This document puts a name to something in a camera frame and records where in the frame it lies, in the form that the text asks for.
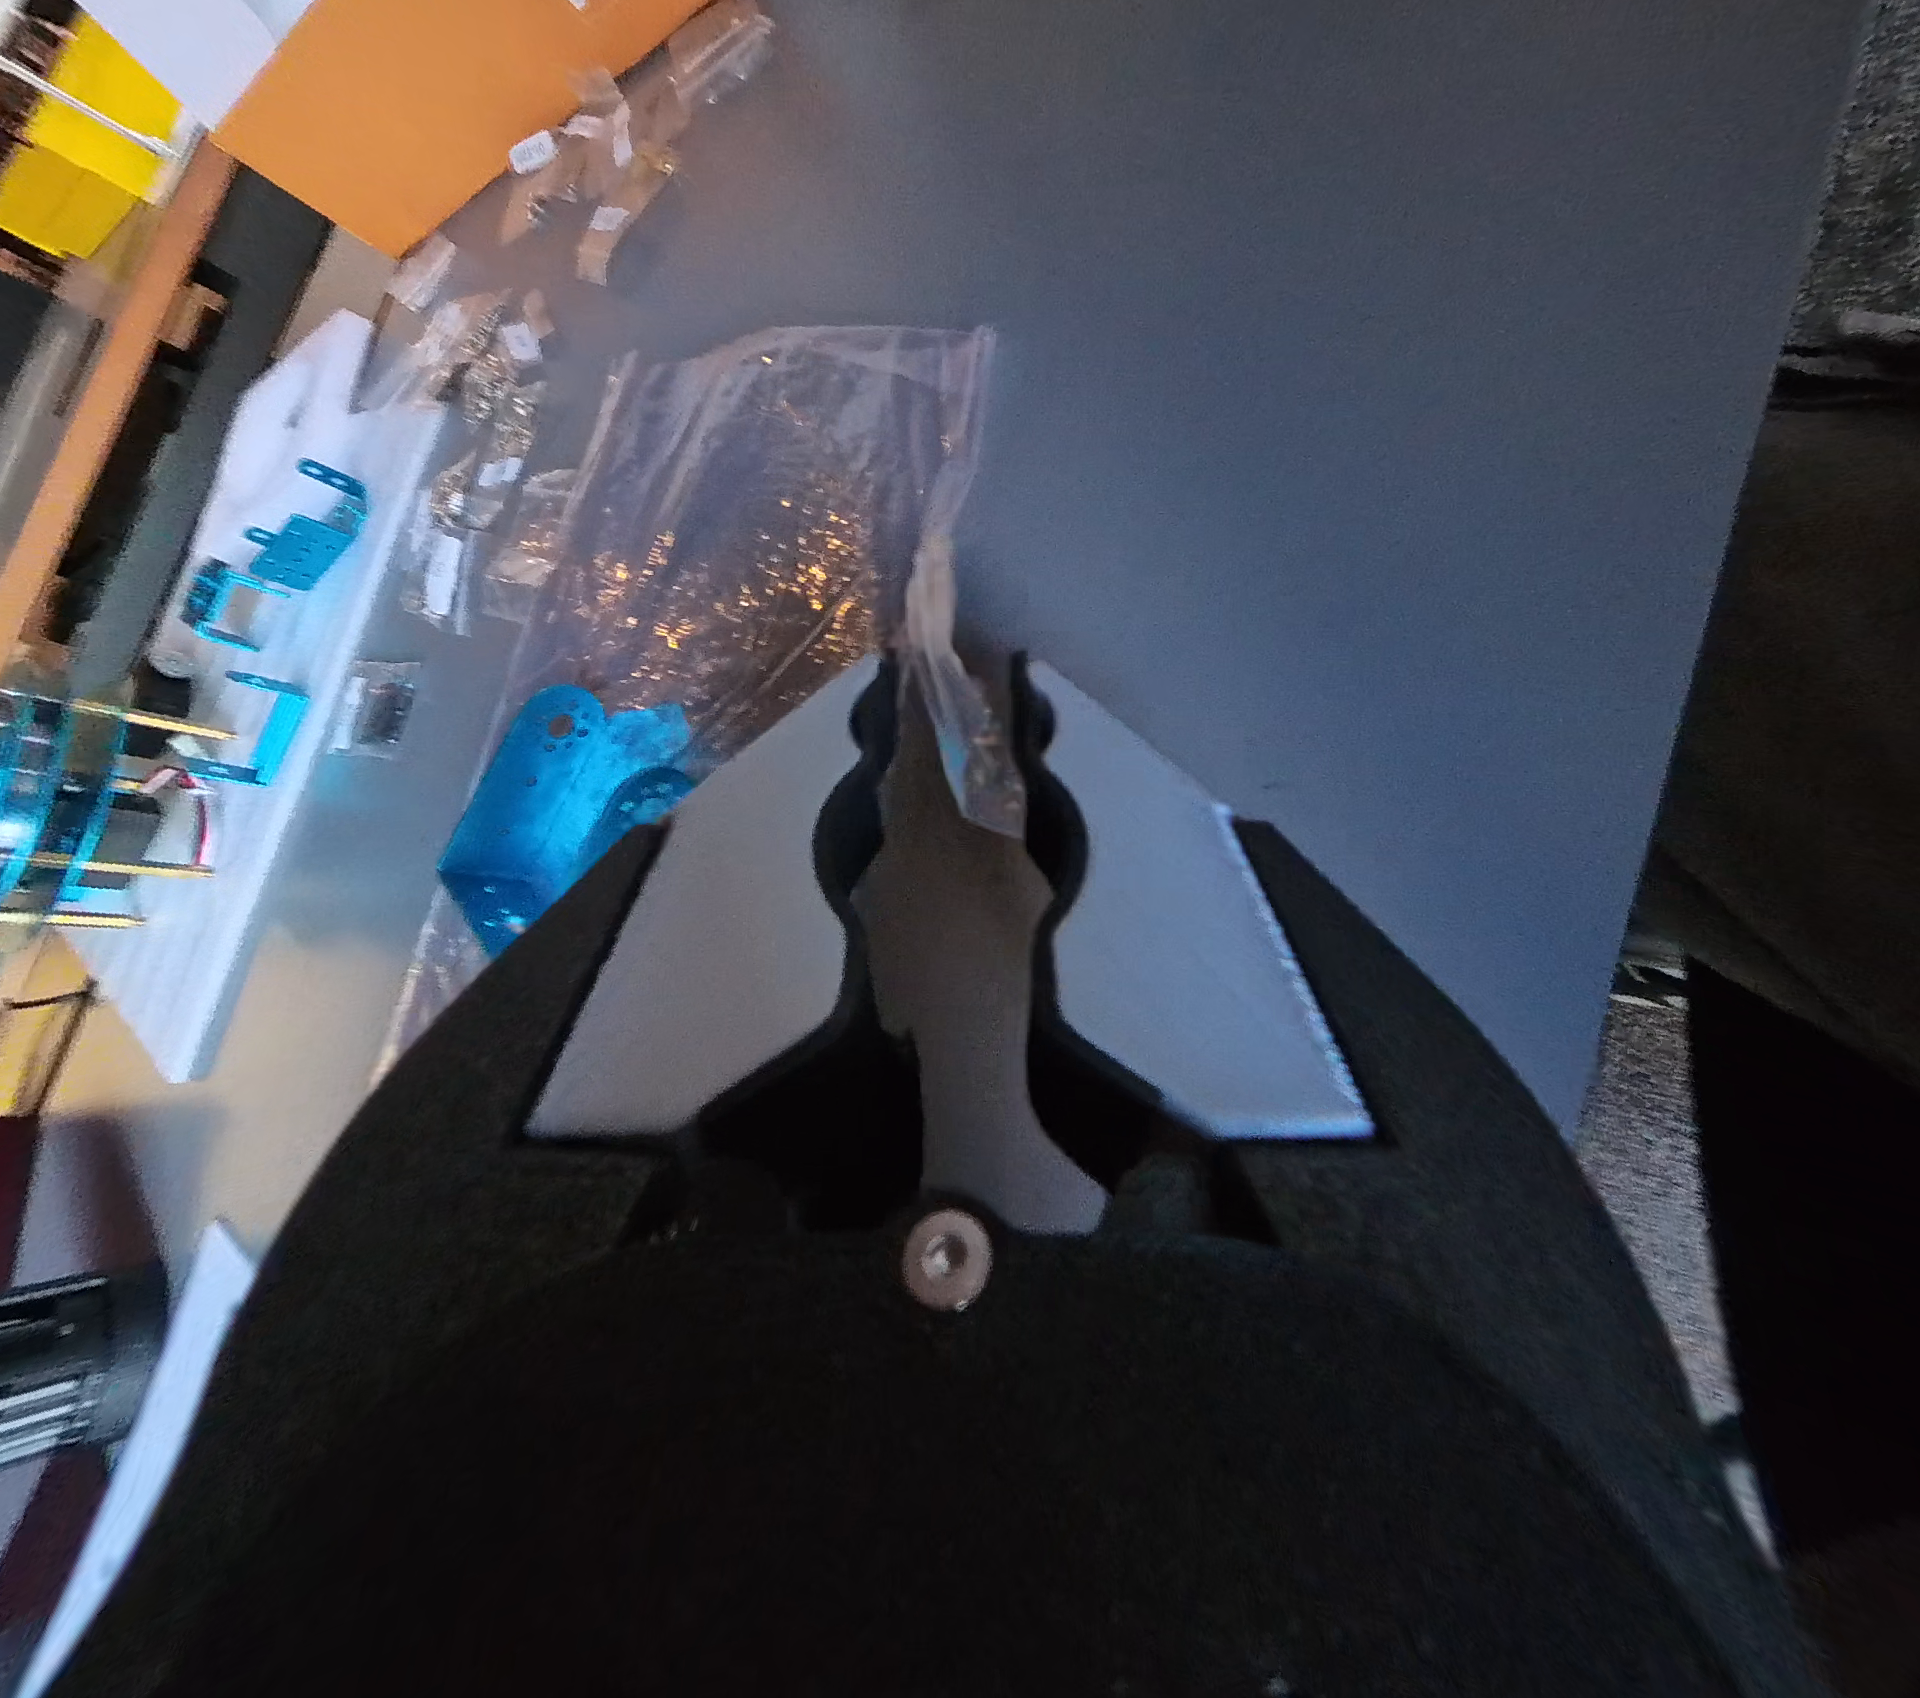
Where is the flat blue tabbed bracket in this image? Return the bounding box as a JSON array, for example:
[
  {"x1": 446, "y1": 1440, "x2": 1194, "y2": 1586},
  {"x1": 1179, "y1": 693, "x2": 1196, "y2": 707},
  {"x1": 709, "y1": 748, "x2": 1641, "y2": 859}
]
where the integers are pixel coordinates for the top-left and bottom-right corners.
[{"x1": 244, "y1": 455, "x2": 372, "y2": 599}]

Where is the yellow storage box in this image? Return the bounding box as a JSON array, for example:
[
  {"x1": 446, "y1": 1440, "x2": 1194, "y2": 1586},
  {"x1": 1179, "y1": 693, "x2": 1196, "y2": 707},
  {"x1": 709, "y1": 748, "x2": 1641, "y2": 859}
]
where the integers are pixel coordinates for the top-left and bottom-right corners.
[{"x1": 0, "y1": 9, "x2": 187, "y2": 264}]

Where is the pile of small hardware bags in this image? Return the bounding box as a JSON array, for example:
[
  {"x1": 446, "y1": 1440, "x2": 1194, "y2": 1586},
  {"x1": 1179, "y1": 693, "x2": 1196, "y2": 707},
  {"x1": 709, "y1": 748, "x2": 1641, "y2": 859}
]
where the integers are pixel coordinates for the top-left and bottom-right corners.
[{"x1": 352, "y1": 2, "x2": 782, "y2": 638}]

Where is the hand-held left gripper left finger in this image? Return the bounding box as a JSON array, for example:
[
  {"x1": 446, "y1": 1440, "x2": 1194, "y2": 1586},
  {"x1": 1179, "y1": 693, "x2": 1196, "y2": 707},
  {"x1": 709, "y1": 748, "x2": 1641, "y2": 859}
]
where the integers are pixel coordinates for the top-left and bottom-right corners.
[{"x1": 519, "y1": 651, "x2": 920, "y2": 1141}]

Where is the small bag with black part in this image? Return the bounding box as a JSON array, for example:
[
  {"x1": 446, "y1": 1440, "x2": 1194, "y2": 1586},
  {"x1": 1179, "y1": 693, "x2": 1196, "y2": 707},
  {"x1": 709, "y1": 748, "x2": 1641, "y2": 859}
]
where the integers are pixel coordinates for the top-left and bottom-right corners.
[{"x1": 336, "y1": 660, "x2": 426, "y2": 757}]

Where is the small blue u bracket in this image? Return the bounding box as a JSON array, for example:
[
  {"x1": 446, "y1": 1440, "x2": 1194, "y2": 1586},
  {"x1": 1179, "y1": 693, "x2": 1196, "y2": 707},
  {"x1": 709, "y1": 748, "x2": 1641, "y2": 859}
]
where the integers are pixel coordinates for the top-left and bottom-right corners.
[{"x1": 181, "y1": 553, "x2": 290, "y2": 667}]

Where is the black cylindrical tool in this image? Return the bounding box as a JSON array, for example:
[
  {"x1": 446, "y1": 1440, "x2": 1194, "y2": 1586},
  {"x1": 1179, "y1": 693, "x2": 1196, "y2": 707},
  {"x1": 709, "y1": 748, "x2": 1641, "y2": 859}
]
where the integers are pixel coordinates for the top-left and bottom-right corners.
[{"x1": 0, "y1": 1260, "x2": 170, "y2": 1464}]

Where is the white foam board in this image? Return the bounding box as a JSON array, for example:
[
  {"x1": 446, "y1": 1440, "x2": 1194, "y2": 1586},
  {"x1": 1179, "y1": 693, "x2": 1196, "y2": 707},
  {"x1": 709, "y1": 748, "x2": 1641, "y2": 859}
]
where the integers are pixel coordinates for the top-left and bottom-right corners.
[{"x1": 83, "y1": 310, "x2": 456, "y2": 1085}]

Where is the orange cardboard box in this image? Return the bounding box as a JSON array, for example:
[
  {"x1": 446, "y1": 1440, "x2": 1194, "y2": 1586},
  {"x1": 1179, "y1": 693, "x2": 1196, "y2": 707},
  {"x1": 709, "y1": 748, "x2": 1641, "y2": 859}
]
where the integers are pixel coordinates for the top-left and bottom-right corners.
[{"x1": 211, "y1": 0, "x2": 762, "y2": 259}]

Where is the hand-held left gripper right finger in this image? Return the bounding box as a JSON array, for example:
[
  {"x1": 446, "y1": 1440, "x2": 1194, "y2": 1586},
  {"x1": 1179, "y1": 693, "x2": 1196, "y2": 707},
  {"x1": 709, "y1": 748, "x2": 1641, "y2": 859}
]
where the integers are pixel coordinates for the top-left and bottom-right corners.
[{"x1": 1013, "y1": 651, "x2": 1380, "y2": 1141}]

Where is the toy robot arm base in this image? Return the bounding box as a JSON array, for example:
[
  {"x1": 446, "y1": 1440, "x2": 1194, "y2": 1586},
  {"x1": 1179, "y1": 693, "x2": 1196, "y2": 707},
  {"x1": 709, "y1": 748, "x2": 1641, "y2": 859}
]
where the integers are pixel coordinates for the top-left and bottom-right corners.
[{"x1": 0, "y1": 677, "x2": 242, "y2": 947}]

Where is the printed instruction sheet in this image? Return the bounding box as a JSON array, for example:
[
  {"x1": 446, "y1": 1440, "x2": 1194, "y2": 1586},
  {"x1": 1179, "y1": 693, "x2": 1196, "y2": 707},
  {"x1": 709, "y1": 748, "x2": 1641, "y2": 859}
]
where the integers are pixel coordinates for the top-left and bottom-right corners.
[{"x1": 12, "y1": 1214, "x2": 267, "y2": 1698}]

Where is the long blue ribbed bracket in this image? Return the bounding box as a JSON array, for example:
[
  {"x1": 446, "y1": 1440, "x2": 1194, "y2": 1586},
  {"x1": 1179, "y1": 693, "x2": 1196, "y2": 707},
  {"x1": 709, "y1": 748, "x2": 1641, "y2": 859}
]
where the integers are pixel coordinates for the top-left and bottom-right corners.
[{"x1": 224, "y1": 667, "x2": 313, "y2": 787}]

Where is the large clear plastic bag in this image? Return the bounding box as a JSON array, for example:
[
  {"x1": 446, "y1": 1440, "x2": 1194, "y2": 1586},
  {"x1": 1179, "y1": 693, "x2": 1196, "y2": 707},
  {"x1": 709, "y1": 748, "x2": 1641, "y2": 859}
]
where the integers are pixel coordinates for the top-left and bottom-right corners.
[{"x1": 387, "y1": 321, "x2": 1005, "y2": 1047}]

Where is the large blue metal bracket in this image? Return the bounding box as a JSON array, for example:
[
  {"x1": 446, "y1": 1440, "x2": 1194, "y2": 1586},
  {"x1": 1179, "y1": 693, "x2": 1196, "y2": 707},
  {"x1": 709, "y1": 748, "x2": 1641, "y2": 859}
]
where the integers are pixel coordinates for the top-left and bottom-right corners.
[{"x1": 435, "y1": 681, "x2": 711, "y2": 957}]

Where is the small clear screw bag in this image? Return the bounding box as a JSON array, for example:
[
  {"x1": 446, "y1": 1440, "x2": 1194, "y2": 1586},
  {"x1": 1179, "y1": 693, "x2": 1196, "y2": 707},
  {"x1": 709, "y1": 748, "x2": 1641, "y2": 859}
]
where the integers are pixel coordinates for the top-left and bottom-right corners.
[{"x1": 895, "y1": 534, "x2": 1041, "y2": 833}]

